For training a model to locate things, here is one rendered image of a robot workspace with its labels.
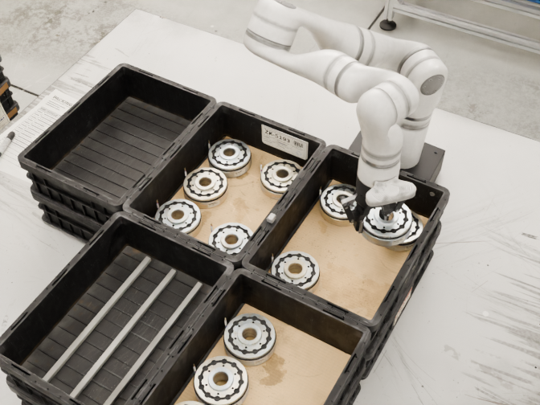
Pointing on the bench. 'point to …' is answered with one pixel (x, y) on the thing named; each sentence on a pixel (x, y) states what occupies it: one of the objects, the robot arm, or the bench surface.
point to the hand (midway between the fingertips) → (370, 222)
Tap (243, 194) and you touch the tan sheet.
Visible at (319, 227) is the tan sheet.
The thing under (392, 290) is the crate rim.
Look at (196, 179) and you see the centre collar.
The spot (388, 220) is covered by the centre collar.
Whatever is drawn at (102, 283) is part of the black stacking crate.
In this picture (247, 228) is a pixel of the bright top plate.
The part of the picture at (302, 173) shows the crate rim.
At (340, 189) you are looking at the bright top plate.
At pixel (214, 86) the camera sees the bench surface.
